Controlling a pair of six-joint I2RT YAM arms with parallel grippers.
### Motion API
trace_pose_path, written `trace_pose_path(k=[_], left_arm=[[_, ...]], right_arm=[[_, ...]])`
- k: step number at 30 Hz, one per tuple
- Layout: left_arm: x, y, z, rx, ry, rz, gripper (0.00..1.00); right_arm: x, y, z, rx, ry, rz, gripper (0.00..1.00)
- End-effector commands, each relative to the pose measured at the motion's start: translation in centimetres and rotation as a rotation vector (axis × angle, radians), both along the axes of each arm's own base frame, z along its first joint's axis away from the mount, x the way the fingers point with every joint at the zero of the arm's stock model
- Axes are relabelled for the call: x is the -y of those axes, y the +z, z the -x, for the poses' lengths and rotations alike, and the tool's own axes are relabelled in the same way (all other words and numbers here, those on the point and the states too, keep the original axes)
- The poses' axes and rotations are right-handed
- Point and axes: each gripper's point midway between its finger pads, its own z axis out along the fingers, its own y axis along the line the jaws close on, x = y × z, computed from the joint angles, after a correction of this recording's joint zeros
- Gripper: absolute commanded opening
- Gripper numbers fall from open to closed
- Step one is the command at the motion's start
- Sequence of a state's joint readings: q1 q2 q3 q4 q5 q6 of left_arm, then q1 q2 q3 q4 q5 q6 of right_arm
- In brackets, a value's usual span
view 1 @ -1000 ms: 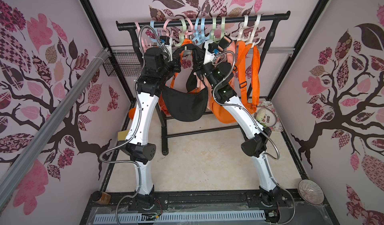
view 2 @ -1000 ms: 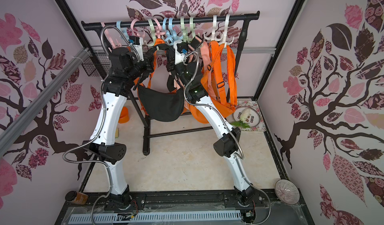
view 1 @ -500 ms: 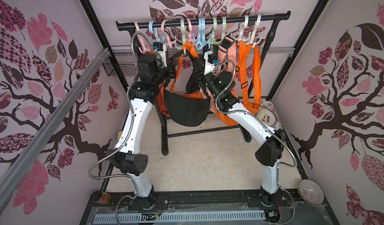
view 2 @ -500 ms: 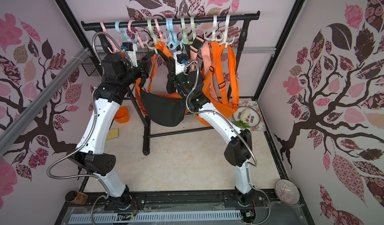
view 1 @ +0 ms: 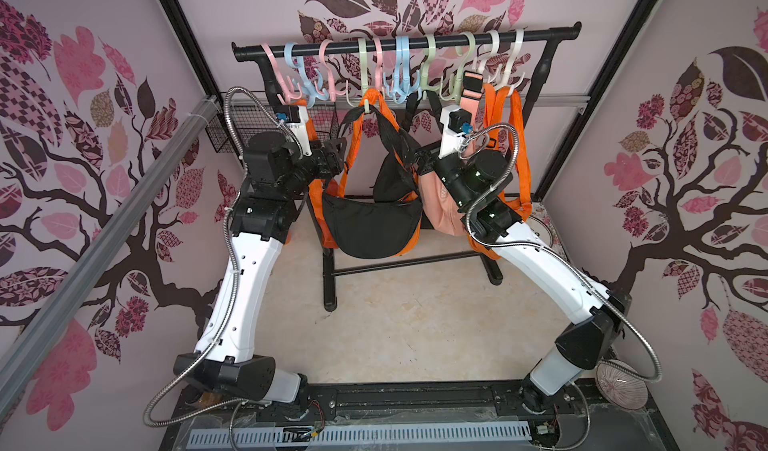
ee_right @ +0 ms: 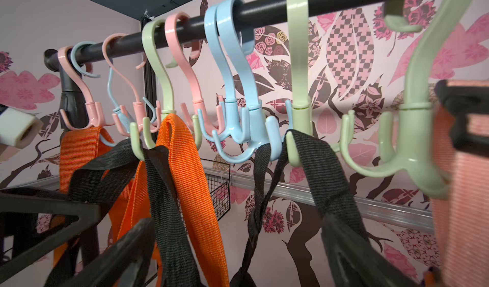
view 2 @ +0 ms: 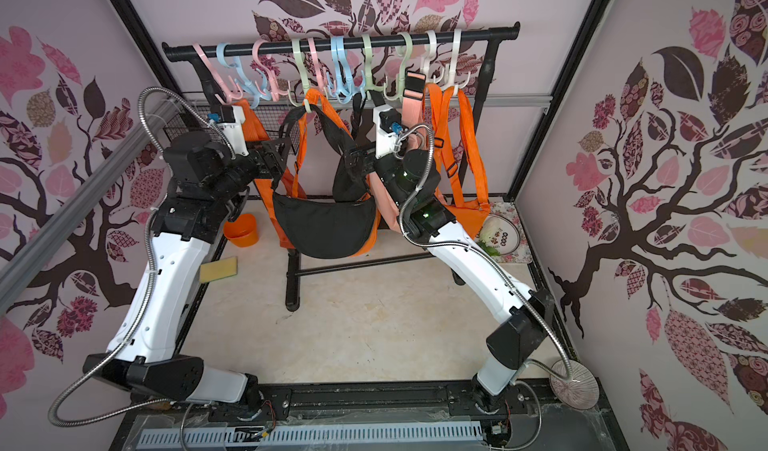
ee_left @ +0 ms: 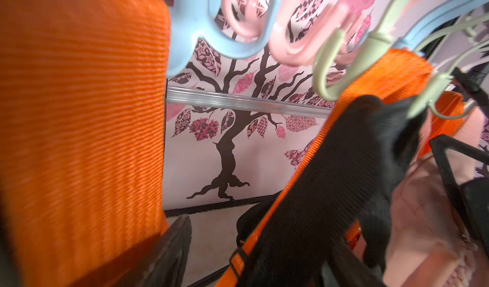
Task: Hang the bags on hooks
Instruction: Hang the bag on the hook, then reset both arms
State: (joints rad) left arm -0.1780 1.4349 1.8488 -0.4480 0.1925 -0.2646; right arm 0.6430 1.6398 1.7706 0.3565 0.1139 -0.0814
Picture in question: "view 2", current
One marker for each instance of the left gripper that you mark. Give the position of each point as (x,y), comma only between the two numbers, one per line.
(277,163)

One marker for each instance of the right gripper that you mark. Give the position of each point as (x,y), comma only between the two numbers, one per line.
(372,163)

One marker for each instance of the pink fanny pack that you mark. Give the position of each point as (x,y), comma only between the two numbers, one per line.
(411,111)

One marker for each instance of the orange bag with black back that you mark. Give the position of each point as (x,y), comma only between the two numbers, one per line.
(470,214)

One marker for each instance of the orange sling bag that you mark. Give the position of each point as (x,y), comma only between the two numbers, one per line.
(474,159)

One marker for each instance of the black sling bag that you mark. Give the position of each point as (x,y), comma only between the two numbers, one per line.
(361,120)

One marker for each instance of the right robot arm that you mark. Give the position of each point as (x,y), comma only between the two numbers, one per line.
(402,161)

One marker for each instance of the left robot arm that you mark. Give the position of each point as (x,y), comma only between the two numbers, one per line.
(212,170)

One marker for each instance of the pink hook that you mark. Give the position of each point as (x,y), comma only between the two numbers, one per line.
(320,77)
(224,95)
(272,86)

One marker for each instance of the blue hook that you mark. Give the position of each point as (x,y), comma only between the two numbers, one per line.
(243,84)
(347,88)
(337,70)

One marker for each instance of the pink hook far left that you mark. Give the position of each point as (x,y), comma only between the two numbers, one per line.
(224,95)

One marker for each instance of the green hook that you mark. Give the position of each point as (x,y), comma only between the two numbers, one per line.
(370,84)
(404,54)
(303,76)

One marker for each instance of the white hook far right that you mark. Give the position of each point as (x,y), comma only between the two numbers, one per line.
(449,81)

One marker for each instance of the white hook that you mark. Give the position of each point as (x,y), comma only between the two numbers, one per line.
(424,70)
(449,81)

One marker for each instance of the orange plastic cup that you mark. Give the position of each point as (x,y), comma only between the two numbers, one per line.
(243,231)

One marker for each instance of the yellow sponge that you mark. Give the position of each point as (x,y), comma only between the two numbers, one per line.
(218,270)

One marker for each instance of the black clothes rack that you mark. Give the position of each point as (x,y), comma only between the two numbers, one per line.
(492,36)

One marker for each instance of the floral tray with flower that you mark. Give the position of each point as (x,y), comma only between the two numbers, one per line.
(502,235)

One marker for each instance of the clear glass dish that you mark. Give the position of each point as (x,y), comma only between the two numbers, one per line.
(581,392)

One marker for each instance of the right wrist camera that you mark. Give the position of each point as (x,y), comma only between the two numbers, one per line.
(387,124)

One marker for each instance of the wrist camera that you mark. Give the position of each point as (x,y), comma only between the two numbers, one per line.
(229,120)
(387,124)

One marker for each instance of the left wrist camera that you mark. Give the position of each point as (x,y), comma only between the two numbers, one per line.
(229,120)

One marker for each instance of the black wire basket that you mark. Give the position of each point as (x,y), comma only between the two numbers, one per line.
(271,117)

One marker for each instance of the aluminium rail back wall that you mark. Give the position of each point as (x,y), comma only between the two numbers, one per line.
(536,101)

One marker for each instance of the aluminium rail wall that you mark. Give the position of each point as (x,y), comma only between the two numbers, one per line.
(25,265)
(536,101)

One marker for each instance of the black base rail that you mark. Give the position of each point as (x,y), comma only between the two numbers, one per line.
(459,398)

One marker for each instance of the aluminium rail left wall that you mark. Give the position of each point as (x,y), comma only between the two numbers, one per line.
(25,265)

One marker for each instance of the white slotted cable duct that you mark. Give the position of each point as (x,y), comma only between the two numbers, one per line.
(220,438)

